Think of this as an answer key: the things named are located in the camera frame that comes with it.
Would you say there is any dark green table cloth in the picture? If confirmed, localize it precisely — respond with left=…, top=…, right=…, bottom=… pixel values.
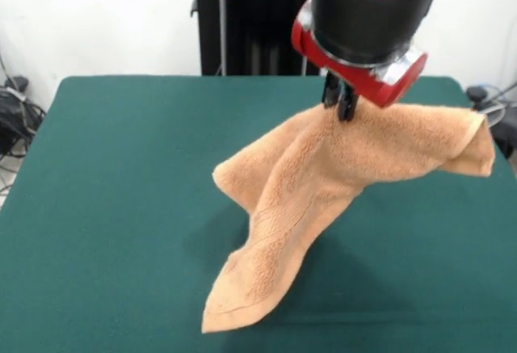
left=0, top=75, right=517, bottom=353

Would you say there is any black cable bundle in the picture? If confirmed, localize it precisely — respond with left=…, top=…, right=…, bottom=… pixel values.
left=0, top=76, right=48, bottom=160

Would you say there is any black equipment with hoses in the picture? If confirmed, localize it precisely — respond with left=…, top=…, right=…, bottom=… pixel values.
left=465, top=83, right=517, bottom=160

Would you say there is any tan terry towel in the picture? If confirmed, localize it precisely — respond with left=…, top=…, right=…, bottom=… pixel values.
left=201, top=102, right=494, bottom=334

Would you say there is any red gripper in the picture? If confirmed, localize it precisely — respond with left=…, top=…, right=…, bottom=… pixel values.
left=290, top=4, right=428, bottom=122

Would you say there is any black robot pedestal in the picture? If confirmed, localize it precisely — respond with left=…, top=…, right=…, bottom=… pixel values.
left=189, top=0, right=324, bottom=77

